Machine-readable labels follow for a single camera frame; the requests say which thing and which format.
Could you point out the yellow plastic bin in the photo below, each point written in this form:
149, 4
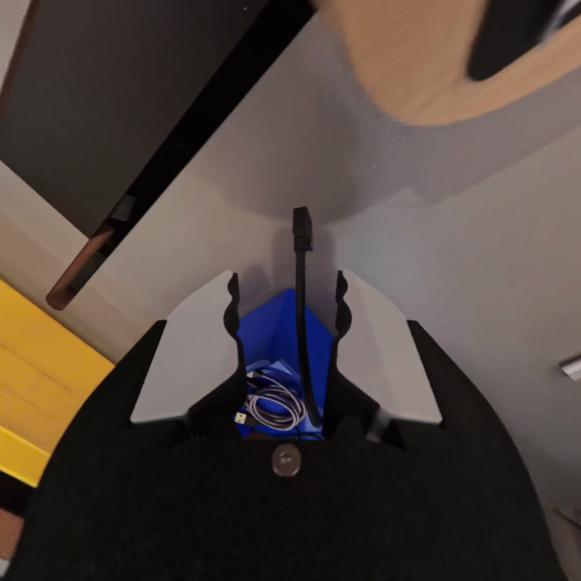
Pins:
41, 386

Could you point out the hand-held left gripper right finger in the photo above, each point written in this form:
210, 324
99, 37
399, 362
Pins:
381, 358

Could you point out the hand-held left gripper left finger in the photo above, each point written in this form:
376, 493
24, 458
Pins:
190, 358

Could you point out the blue plastic bin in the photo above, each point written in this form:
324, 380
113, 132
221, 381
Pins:
268, 331

